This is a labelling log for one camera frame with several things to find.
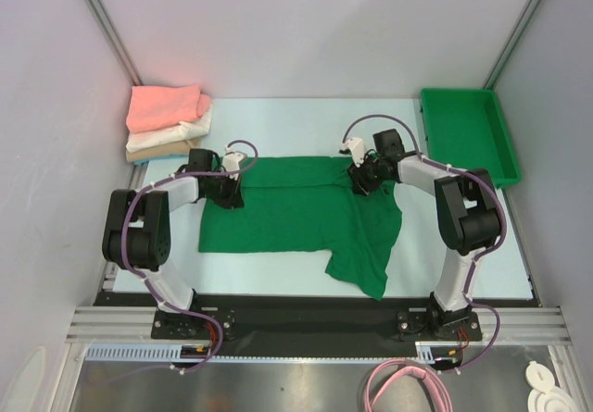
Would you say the green t shirt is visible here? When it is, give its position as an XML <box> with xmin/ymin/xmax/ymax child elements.
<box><xmin>198</xmin><ymin>156</ymin><xmax>402</xmax><ymax>300</ymax></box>

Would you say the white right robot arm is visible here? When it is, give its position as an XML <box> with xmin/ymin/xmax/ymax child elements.
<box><xmin>340</xmin><ymin>130</ymin><xmax>506</xmax><ymax>339</ymax></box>

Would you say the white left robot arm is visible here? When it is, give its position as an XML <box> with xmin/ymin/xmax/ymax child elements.
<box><xmin>102</xmin><ymin>147</ymin><xmax>247</xmax><ymax>338</ymax></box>

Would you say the tan folded t shirt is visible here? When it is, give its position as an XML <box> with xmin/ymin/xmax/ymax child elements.
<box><xmin>126</xmin><ymin>138</ymin><xmax>201</xmax><ymax>163</ymax></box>

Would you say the white folded t shirt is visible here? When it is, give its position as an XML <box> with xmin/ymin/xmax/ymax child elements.
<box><xmin>126</xmin><ymin>106</ymin><xmax>213</xmax><ymax>153</ymax></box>

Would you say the green plastic tray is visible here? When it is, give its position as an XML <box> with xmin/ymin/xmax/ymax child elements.
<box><xmin>420</xmin><ymin>88</ymin><xmax>522</xmax><ymax>189</ymax></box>

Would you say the pink folded t shirt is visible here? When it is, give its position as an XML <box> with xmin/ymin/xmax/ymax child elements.
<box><xmin>126</xmin><ymin>85</ymin><xmax>212</xmax><ymax>134</ymax></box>

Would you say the white plastic disc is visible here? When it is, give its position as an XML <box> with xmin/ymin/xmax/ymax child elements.
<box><xmin>524</xmin><ymin>361</ymin><xmax>556</xmax><ymax>393</ymax></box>

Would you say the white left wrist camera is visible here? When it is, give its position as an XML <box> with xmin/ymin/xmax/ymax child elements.
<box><xmin>221</xmin><ymin>151</ymin><xmax>247</xmax><ymax>181</ymax></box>

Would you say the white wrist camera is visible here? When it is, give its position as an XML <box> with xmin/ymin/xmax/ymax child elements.
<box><xmin>339</xmin><ymin>137</ymin><xmax>367</xmax><ymax>168</ymax></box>
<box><xmin>221</xmin><ymin>151</ymin><xmax>247</xmax><ymax>181</ymax></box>

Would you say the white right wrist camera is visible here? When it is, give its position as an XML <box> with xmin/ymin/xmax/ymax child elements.
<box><xmin>339</xmin><ymin>137</ymin><xmax>367</xmax><ymax>168</ymax></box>

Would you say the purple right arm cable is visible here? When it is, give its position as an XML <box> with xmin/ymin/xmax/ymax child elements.
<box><xmin>342</xmin><ymin>114</ymin><xmax>501</xmax><ymax>371</ymax></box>

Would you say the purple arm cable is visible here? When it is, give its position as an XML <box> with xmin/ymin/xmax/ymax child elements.
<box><xmin>118</xmin><ymin>139</ymin><xmax>259</xmax><ymax>376</ymax></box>
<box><xmin>342</xmin><ymin>114</ymin><xmax>501</xmax><ymax>371</ymax></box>

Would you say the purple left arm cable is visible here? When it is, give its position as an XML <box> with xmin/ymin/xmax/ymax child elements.
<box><xmin>118</xmin><ymin>139</ymin><xmax>259</xmax><ymax>376</ymax></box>

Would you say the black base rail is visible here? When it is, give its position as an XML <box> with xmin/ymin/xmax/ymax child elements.
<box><xmin>92</xmin><ymin>292</ymin><xmax>483</xmax><ymax>358</ymax></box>

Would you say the white slotted cable duct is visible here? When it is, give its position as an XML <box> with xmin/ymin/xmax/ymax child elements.
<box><xmin>86</xmin><ymin>343</ymin><xmax>461</xmax><ymax>365</ymax></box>

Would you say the aluminium extrusion rail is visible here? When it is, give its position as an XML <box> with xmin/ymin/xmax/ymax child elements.
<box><xmin>66</xmin><ymin>306</ymin><xmax>571</xmax><ymax>345</ymax></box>

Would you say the pink coiled cable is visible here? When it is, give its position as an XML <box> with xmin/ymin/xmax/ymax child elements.
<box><xmin>363</xmin><ymin>358</ymin><xmax>454</xmax><ymax>412</ymax></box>

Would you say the right aluminium frame post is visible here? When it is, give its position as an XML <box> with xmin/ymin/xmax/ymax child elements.
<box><xmin>482</xmin><ymin>0</ymin><xmax>544</xmax><ymax>90</ymax></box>

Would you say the aluminium frame post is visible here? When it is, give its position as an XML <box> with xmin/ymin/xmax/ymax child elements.
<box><xmin>83</xmin><ymin>0</ymin><xmax>142</xmax><ymax>86</ymax></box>
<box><xmin>482</xmin><ymin>0</ymin><xmax>544</xmax><ymax>90</ymax></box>

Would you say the left aluminium frame post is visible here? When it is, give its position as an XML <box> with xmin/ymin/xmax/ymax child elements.
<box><xmin>83</xmin><ymin>0</ymin><xmax>142</xmax><ymax>86</ymax></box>

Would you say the white plastic ring part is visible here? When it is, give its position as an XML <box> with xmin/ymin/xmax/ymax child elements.
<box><xmin>527</xmin><ymin>387</ymin><xmax>578</xmax><ymax>412</ymax></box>

